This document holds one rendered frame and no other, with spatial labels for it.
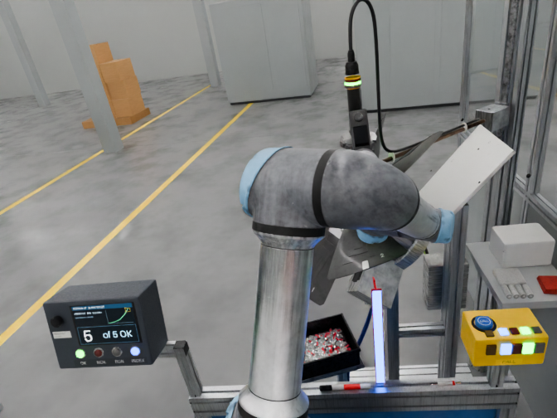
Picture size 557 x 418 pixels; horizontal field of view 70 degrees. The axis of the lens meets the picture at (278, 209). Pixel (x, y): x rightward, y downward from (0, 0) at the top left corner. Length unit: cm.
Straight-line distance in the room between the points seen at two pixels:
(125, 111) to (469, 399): 861
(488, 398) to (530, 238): 62
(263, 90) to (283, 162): 802
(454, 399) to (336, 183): 87
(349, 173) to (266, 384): 34
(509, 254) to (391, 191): 111
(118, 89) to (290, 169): 869
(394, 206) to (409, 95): 622
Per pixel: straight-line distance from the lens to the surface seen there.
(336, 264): 114
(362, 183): 54
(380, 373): 121
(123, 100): 917
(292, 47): 832
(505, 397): 131
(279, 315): 62
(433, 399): 127
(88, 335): 116
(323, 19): 1334
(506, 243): 162
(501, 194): 182
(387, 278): 135
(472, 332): 110
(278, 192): 58
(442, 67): 673
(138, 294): 106
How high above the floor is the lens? 184
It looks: 27 degrees down
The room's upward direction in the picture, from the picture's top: 10 degrees counter-clockwise
